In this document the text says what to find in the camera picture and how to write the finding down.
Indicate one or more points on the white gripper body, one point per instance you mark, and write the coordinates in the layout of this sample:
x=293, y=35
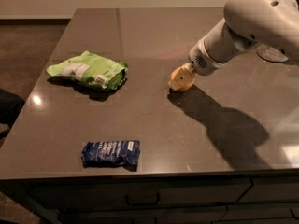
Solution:
x=200, y=61

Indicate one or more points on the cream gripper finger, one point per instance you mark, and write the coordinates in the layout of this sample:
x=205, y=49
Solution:
x=186, y=71

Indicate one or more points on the orange fruit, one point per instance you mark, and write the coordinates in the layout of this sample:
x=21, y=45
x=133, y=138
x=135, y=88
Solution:
x=184, y=84

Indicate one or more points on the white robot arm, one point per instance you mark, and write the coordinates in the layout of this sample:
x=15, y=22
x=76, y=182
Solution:
x=246, y=24

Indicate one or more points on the green rice chip bag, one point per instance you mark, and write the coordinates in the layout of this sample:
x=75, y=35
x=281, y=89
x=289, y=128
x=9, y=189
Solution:
x=92, y=71

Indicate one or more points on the blue snack bag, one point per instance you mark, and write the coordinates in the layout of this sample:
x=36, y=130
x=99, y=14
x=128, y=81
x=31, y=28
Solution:
x=111, y=153

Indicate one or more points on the dark right drawer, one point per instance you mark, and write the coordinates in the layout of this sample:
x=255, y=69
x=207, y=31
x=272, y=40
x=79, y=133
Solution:
x=272, y=189

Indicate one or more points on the black chair at left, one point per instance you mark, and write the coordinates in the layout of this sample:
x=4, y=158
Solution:
x=10, y=107

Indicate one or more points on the dark drawer with handle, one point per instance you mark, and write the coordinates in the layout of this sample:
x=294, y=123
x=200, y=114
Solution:
x=140, y=194

